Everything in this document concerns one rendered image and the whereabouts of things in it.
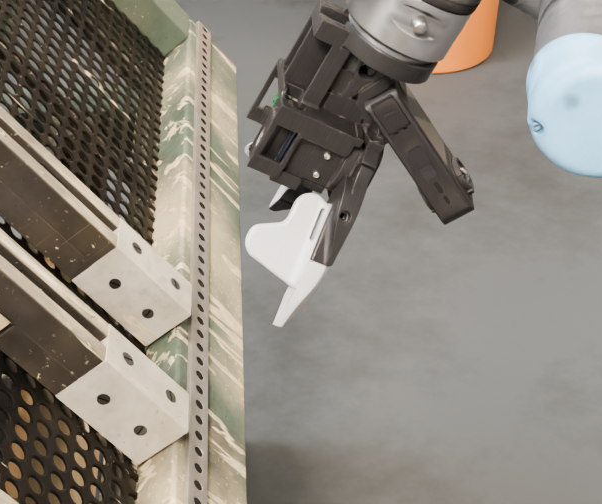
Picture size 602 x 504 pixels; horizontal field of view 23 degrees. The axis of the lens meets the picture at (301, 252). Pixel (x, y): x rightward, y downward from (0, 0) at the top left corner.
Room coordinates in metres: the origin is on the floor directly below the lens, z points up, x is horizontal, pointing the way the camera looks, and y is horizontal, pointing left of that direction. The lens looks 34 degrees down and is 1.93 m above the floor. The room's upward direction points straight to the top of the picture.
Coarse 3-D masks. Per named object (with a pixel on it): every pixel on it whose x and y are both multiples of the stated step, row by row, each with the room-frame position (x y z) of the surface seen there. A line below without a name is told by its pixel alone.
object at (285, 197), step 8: (248, 144) 0.93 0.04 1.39; (248, 152) 0.93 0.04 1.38; (280, 192) 0.94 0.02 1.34; (288, 192) 0.93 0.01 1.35; (296, 192) 0.93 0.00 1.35; (304, 192) 0.92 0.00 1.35; (272, 200) 0.95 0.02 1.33; (280, 200) 0.93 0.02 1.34; (288, 200) 0.93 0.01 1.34; (272, 208) 0.94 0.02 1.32; (280, 208) 0.94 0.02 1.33; (288, 208) 0.94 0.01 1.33
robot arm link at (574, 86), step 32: (576, 0) 0.77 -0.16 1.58; (544, 32) 0.76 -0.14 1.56; (576, 32) 0.72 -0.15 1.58; (544, 64) 0.71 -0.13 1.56; (576, 64) 0.69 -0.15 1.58; (544, 96) 0.69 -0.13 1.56; (576, 96) 0.68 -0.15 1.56; (544, 128) 0.69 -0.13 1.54; (576, 128) 0.68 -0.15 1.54; (576, 160) 0.68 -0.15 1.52
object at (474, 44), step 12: (492, 0) 3.81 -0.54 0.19; (480, 12) 3.77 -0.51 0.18; (492, 12) 3.82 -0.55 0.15; (468, 24) 3.74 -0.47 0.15; (480, 24) 3.77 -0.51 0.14; (492, 24) 3.83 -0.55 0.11; (468, 36) 3.75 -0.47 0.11; (480, 36) 3.78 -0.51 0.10; (492, 36) 3.85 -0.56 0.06; (456, 48) 3.73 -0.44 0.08; (468, 48) 3.75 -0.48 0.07; (480, 48) 3.78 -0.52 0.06; (492, 48) 3.88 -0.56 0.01; (444, 60) 3.73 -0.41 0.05; (456, 60) 3.74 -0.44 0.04; (468, 60) 3.76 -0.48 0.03; (480, 60) 3.79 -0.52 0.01; (432, 72) 3.73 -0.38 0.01; (444, 72) 3.74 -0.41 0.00
